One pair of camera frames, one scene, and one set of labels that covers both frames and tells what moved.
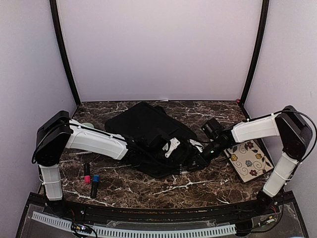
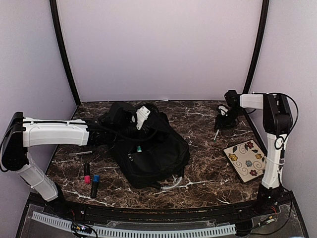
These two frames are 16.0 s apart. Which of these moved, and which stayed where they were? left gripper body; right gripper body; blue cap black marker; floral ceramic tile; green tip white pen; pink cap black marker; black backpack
Moved: right gripper body; left gripper body; black backpack
Stayed: green tip white pen; pink cap black marker; blue cap black marker; floral ceramic tile
